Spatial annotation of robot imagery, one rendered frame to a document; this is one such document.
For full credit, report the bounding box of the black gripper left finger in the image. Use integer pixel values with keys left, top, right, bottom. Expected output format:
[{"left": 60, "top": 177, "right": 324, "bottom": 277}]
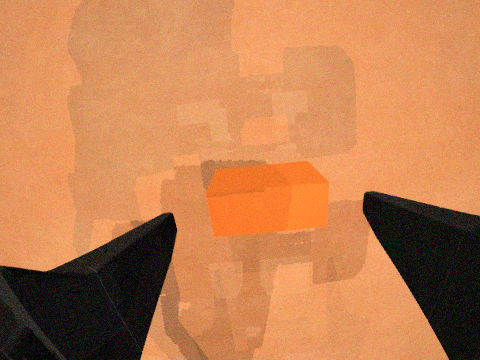
[{"left": 0, "top": 212, "right": 177, "bottom": 360}]

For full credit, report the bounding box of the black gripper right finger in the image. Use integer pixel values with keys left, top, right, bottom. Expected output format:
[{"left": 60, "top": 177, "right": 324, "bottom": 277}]
[{"left": 363, "top": 191, "right": 480, "bottom": 360}]

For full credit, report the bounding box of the orange block with dark square mark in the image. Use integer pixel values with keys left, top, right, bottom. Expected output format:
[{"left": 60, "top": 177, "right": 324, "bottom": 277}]
[{"left": 207, "top": 160, "right": 328, "bottom": 236}]

